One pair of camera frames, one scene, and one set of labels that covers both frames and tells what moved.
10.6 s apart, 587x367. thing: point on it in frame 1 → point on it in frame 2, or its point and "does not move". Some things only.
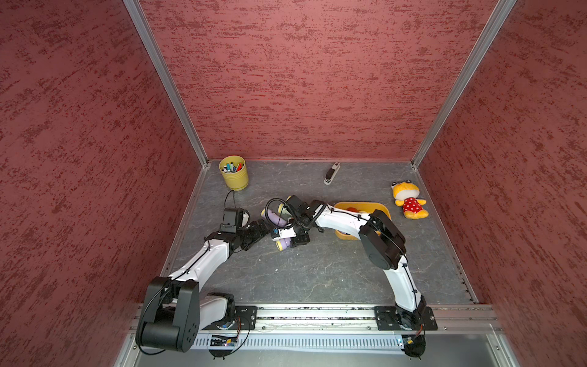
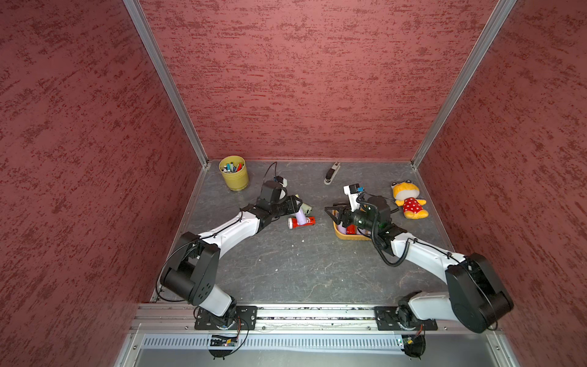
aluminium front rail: [452, 319] does not move
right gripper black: [299, 241] → [342, 211]
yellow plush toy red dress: [406, 193] does not move
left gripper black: [257, 233] → [292, 203]
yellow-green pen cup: [234, 170] does not move
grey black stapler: [332, 173] does not move
